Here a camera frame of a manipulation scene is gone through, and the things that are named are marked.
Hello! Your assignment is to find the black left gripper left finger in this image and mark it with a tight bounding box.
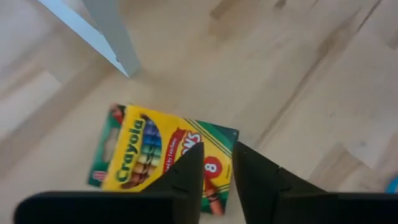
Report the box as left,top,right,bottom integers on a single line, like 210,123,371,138
14,142,205,224

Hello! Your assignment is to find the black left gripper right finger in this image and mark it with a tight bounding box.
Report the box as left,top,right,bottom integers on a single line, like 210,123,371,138
232,141,398,224

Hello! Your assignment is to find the Crayola crayon box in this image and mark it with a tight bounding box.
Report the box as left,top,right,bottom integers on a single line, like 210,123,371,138
87,103,240,217

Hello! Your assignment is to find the blue coil keychain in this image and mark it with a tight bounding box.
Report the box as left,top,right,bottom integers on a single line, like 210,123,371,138
385,175,398,194

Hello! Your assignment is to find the white metal shelf riser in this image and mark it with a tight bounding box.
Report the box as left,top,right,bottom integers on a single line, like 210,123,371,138
36,0,141,78

